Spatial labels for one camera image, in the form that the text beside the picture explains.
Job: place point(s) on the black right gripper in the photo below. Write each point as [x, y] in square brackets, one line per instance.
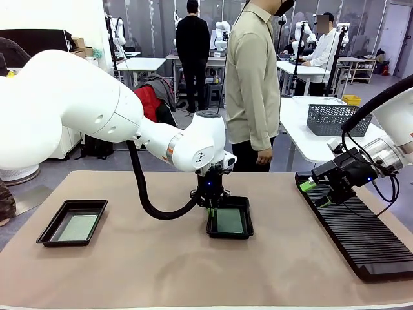
[358, 171]

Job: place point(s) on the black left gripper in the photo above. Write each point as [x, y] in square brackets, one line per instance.
[209, 184]

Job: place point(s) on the green circuit board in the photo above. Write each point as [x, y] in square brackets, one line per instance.
[229, 221]
[77, 227]

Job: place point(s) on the black ESD tray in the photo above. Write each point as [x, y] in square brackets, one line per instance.
[87, 208]
[246, 223]

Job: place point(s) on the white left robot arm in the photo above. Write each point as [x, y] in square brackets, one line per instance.
[80, 97]

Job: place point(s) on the person's right forearm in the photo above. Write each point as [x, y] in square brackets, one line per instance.
[263, 129]

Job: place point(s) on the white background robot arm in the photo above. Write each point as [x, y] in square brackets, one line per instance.
[343, 32]
[222, 32]
[309, 32]

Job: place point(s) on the person's right hand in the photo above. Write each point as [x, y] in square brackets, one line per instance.
[266, 156]

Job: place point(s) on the grey plastic basket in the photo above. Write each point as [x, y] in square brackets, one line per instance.
[322, 121]

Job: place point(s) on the black slotted board rack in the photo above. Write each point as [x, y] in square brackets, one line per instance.
[371, 245]

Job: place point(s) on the yellow bin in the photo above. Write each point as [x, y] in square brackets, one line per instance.
[351, 100]

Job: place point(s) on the dark green jacket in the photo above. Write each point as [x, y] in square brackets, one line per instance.
[166, 116]

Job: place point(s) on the grey stool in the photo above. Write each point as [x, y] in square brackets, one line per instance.
[214, 95]

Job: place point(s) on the red jacket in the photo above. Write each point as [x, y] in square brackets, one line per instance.
[150, 103]

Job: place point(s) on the wooden background shelf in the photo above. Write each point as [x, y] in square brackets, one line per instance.
[363, 69]

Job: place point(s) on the grey jacket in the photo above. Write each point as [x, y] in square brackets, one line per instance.
[163, 88]

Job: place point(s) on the white background desk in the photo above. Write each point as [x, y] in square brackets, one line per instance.
[300, 68]

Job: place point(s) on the black tripod stand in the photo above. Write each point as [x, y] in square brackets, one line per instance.
[297, 58]
[337, 61]

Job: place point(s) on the black backpack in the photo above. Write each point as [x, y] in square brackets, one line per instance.
[96, 148]

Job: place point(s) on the person in white hoodie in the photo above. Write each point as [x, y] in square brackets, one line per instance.
[322, 55]

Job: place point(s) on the person in beige shirt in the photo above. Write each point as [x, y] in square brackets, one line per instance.
[251, 64]

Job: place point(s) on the white background table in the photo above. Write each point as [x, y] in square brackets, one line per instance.
[142, 64]

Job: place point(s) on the white cabinet desk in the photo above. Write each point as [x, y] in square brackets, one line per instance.
[69, 142]

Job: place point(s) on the person in black clothes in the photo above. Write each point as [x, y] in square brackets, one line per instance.
[193, 38]

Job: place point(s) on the grey door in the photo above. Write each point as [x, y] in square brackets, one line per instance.
[393, 32]

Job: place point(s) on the grey metal floor plate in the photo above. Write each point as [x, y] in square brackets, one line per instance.
[32, 198]

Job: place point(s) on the black face mask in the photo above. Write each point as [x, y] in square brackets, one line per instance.
[284, 6]

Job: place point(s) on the small cardboard box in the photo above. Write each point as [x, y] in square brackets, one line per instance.
[78, 43]
[89, 51]

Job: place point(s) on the white air purifier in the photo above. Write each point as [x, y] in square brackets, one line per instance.
[19, 176]

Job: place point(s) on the large cardboard box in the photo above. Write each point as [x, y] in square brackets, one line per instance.
[77, 54]

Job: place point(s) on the camouflage patterned object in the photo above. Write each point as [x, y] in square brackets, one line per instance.
[6, 203]

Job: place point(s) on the black computer monitor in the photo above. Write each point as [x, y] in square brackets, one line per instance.
[48, 40]

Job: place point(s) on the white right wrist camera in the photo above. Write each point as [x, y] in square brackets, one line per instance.
[335, 145]

